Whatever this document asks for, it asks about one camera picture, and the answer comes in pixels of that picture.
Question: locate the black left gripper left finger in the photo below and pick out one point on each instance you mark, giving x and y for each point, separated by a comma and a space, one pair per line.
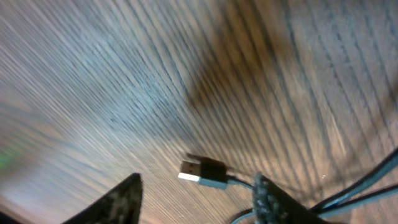
121, 205

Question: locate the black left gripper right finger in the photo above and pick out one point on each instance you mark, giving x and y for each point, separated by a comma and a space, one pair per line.
272, 205

